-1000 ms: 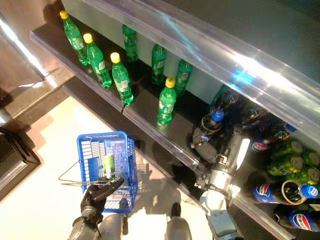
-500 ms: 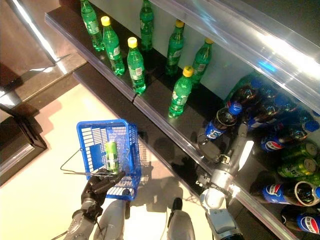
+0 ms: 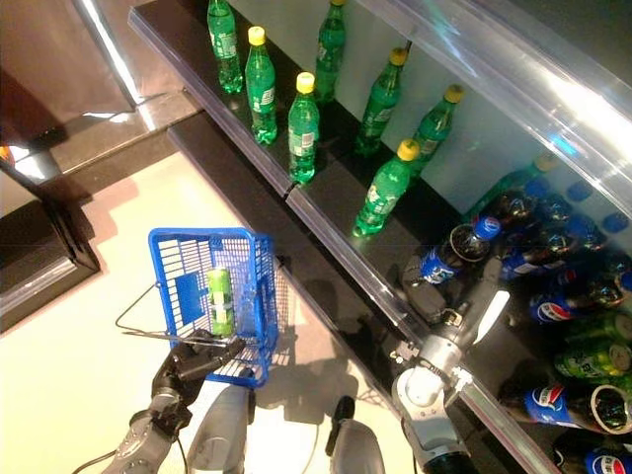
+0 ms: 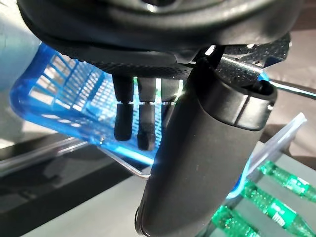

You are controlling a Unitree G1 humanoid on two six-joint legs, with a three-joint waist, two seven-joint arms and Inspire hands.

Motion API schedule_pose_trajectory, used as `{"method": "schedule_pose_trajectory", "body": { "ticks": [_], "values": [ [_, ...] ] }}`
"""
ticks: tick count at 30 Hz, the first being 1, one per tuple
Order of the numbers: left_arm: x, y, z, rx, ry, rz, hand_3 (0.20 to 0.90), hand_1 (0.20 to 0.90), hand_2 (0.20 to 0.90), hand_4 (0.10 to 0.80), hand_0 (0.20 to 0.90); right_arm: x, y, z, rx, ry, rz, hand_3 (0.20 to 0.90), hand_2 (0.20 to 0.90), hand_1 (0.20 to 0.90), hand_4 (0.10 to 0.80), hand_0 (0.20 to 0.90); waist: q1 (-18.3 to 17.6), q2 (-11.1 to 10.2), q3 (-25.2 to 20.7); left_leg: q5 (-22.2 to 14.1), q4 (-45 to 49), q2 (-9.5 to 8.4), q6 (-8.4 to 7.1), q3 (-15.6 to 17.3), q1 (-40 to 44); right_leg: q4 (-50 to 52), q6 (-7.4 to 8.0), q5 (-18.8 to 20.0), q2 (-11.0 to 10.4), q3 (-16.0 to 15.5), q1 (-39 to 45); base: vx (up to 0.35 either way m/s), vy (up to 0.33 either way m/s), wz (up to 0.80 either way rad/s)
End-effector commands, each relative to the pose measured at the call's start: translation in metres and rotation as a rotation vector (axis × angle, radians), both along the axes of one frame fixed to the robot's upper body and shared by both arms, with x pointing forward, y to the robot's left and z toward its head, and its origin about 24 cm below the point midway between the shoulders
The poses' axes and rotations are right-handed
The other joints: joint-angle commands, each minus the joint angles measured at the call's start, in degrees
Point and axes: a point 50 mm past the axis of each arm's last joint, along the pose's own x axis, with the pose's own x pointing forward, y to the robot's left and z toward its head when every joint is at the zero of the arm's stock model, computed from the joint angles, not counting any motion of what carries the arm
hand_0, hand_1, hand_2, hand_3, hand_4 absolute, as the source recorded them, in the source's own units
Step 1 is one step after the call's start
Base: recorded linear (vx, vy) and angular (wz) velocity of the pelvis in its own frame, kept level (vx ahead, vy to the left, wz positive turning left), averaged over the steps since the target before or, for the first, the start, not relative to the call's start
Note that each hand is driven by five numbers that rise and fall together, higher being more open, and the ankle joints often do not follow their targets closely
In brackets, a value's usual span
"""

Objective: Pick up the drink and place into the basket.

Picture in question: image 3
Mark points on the silver robot leg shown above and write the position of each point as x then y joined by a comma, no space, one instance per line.
355,444
222,429

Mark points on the black shelf base deck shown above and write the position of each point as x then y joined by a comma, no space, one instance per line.
276,212

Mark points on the Pepsi cola bottle blue label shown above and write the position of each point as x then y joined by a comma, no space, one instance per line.
577,191
521,264
513,207
605,464
548,311
437,266
548,402

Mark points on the blue plastic shopping basket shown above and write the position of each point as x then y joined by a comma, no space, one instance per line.
190,291

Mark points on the green soda can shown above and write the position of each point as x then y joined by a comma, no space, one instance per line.
592,360
607,328

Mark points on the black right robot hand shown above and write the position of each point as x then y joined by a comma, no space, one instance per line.
429,296

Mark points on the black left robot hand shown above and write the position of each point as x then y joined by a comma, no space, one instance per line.
197,360

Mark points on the small orange object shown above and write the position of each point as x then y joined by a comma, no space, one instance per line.
4,152

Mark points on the dark glossy counter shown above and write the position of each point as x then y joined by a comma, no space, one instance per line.
34,247

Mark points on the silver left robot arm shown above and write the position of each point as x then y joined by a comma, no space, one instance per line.
143,439

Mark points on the chrome pole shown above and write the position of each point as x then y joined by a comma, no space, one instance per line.
106,49

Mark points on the dark shelf board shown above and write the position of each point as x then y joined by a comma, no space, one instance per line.
592,29
187,29
345,197

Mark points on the silver right robot leg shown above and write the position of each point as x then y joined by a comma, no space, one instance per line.
355,444

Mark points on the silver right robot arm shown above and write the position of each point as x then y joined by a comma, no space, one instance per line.
424,390

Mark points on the green bottle inside basket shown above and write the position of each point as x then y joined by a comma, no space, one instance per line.
219,301

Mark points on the green Sprite bottle yellow cap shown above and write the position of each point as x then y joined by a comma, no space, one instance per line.
260,84
224,49
382,192
508,185
302,128

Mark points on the silver left robot leg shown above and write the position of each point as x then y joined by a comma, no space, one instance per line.
222,429

